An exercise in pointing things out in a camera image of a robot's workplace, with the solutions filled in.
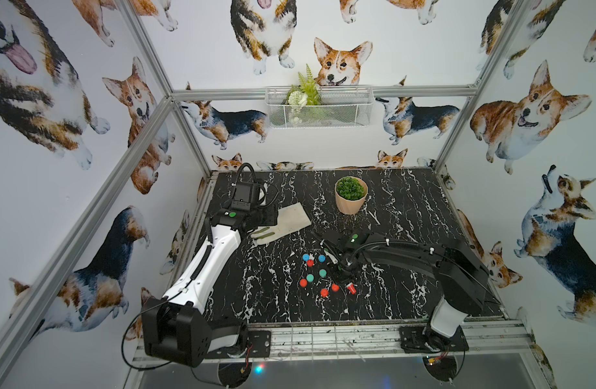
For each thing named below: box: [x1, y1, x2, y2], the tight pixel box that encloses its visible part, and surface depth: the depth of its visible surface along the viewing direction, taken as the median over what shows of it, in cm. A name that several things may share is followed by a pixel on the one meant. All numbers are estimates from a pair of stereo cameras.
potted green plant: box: [334, 175, 369, 216], surface depth 102 cm
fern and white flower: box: [287, 63, 323, 124], surface depth 85 cm
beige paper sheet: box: [249, 201, 312, 245], surface depth 103 cm
